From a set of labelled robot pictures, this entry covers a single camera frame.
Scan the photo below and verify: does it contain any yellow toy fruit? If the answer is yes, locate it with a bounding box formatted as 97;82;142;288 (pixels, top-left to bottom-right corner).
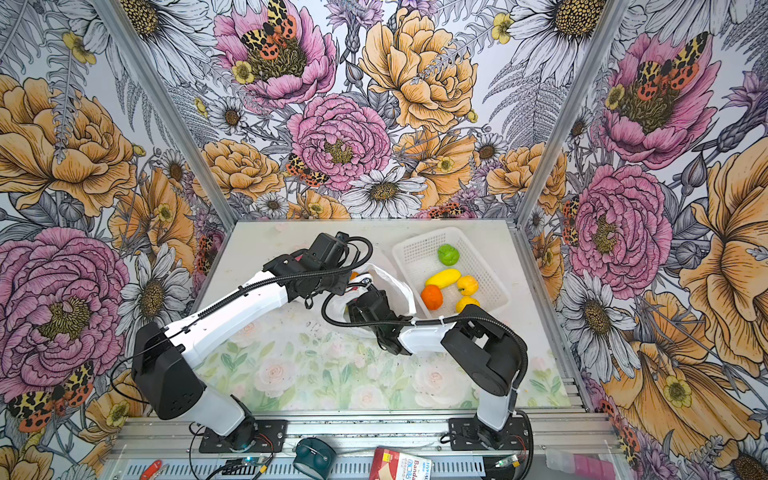
455;296;480;313

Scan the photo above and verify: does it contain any green circuit board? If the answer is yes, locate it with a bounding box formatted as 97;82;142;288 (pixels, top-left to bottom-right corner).
225;456;268;474

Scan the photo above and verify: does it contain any green toy fruit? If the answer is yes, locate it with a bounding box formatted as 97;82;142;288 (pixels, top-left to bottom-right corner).
437;244;460;266

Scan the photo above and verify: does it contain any red white cardboard box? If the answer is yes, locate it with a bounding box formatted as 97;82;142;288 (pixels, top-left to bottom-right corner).
369;447;433;480

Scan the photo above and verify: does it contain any white plastic bag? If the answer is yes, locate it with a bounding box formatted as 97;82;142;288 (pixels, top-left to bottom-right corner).
340;264;416;338

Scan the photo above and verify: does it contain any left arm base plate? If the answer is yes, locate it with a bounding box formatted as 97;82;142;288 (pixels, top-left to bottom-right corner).
198;418;288;454

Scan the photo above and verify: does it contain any red handled tool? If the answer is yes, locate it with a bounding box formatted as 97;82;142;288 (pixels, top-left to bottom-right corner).
139;460;166;480

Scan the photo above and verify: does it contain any white perforated plastic basket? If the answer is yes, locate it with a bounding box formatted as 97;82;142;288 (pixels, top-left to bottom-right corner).
392;227;510;317

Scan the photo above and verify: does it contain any orange toy fruit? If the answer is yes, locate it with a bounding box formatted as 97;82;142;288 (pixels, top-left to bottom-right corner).
420;285;444;311

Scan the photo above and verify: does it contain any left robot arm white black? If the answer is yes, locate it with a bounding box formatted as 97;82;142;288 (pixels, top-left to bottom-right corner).
131;232;373;447

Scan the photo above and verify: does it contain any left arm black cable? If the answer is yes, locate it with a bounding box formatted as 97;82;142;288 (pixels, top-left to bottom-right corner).
109;235;374;404

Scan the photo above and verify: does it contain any yellow toy banana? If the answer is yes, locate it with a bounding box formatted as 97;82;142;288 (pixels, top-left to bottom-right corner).
425;268;462;289

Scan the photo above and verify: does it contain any pink white packet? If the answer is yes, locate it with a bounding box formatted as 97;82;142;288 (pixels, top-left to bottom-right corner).
545;449;617;480

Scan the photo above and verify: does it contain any aluminium corner post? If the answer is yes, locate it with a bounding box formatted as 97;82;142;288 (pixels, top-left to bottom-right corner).
515;0;630;229
94;1;238;232

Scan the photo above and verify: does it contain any aluminium corner post right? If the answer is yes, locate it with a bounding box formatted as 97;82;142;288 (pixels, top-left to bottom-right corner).
515;0;630;229

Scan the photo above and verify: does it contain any aluminium corner post left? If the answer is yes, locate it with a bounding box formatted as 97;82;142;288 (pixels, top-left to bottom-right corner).
94;1;238;232

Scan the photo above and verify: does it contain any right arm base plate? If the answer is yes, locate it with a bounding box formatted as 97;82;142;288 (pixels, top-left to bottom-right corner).
445;416;533;452

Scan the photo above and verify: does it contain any yellow toy pepper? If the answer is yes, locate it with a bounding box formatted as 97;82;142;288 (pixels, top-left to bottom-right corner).
456;275;479;296

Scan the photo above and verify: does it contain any aluminium front rail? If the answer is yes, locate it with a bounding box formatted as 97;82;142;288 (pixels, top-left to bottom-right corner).
102;408;618;479

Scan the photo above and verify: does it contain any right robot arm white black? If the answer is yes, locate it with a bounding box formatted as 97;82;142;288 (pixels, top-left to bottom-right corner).
346;286;528;450

